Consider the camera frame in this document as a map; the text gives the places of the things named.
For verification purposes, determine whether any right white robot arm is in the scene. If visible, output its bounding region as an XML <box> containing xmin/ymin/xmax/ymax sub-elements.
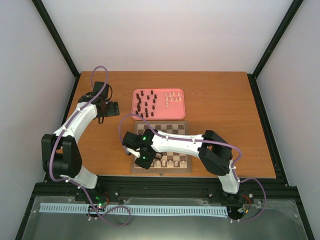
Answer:
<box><xmin>122</xmin><ymin>129</ymin><xmax>240</xmax><ymax>194</ymax></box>

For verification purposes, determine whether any wooden chess board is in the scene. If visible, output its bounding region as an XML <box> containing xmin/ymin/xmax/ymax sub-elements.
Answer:
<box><xmin>131</xmin><ymin>121</ymin><xmax>192</xmax><ymax>175</ymax></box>

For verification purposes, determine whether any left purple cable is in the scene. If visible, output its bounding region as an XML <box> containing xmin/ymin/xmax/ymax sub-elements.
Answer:
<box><xmin>48</xmin><ymin>65</ymin><xmax>132</xmax><ymax>227</ymax></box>

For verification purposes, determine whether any black aluminium frame base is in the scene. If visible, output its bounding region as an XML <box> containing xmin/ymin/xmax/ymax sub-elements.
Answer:
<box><xmin>16</xmin><ymin>71</ymin><xmax>314</xmax><ymax>240</ymax></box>

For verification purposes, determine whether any white chess rook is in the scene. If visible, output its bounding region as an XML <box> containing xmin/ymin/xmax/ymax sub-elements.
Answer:
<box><xmin>180</xmin><ymin>160</ymin><xmax>186</xmax><ymax>168</ymax></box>

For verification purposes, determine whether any light blue cable duct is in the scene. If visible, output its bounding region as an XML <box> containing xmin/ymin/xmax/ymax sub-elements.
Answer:
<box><xmin>39</xmin><ymin>203</ymin><xmax>228</xmax><ymax>218</ymax></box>

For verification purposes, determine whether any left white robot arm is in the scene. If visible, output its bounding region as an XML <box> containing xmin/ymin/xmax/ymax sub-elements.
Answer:
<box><xmin>41</xmin><ymin>81</ymin><xmax>120</xmax><ymax>202</ymax></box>

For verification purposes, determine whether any white chess king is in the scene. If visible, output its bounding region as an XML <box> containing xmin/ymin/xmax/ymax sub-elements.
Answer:
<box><xmin>154</xmin><ymin>160</ymin><xmax>161</xmax><ymax>168</ymax></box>

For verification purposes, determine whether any pink plastic tray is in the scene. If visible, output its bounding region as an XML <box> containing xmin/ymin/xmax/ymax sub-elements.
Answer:
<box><xmin>131</xmin><ymin>88</ymin><xmax>186</xmax><ymax>120</ymax></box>

